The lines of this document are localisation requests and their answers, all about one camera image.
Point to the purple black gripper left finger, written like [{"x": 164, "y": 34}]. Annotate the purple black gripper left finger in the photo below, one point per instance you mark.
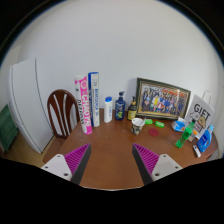
[{"x": 71, "y": 166}]

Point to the white gift paper bag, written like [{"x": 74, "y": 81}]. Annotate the white gift paper bag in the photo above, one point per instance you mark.
[{"x": 202, "y": 112}]

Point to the patterned paper cup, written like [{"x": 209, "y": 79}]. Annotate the patterned paper cup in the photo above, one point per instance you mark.
[{"x": 137, "y": 125}]

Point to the framed group photo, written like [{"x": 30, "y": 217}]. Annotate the framed group photo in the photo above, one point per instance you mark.
[{"x": 155, "y": 99}]

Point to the white shampoo bottle blue cap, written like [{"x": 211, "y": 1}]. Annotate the white shampoo bottle blue cap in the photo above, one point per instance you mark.
[{"x": 108, "y": 109}]

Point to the white refrigerator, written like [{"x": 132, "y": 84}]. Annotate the white refrigerator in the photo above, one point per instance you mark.
[{"x": 26, "y": 106}]

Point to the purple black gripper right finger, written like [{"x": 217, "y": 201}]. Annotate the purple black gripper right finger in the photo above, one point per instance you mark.
[{"x": 152, "y": 166}]

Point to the green small box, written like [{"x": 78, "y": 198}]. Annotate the green small box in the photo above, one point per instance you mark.
[{"x": 159, "y": 124}]

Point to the blue detergent bottle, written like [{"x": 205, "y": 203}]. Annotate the blue detergent bottle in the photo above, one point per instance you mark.
[{"x": 205, "y": 139}]

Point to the green soap bar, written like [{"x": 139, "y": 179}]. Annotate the green soap bar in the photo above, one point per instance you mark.
[{"x": 148, "y": 121}]

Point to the amber pump bottle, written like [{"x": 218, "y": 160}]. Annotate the amber pump bottle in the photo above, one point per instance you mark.
[{"x": 132, "y": 109}]

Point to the blue tissue pack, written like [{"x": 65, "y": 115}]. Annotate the blue tissue pack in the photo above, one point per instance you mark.
[{"x": 179, "y": 125}]

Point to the red round coaster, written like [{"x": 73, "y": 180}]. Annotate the red round coaster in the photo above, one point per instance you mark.
[{"x": 153, "y": 132}]

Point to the blue white shuttlecock tube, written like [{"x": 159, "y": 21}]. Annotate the blue white shuttlecock tube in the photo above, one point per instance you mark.
[{"x": 93, "y": 84}]

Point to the green crate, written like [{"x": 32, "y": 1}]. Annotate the green crate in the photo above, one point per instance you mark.
[{"x": 8, "y": 130}]

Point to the green plastic bottle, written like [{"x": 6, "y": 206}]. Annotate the green plastic bottle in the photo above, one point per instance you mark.
[{"x": 186, "y": 134}]

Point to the pink shuttlecock tube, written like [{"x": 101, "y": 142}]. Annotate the pink shuttlecock tube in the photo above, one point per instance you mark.
[{"x": 82, "y": 97}]

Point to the dark wooden chair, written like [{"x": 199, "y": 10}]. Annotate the dark wooden chair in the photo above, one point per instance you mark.
[{"x": 59, "y": 105}]

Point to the dark blue pump bottle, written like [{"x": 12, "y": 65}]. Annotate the dark blue pump bottle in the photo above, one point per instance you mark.
[{"x": 120, "y": 107}]

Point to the white remote control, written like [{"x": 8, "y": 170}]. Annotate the white remote control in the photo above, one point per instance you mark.
[{"x": 198, "y": 154}]

